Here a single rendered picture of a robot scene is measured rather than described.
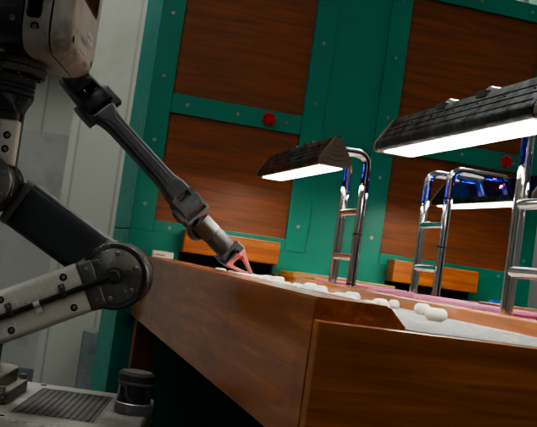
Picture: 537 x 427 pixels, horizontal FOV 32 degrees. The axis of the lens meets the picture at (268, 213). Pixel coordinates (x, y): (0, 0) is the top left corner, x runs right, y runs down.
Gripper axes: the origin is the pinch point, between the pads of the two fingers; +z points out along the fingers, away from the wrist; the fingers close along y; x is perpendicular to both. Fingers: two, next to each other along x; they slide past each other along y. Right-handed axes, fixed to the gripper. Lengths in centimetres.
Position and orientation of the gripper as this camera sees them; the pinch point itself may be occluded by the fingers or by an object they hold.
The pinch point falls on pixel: (248, 273)
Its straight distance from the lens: 257.6
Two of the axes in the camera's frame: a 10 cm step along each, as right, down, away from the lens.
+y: -2.5, 0.2, 9.7
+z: 6.7, 7.3, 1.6
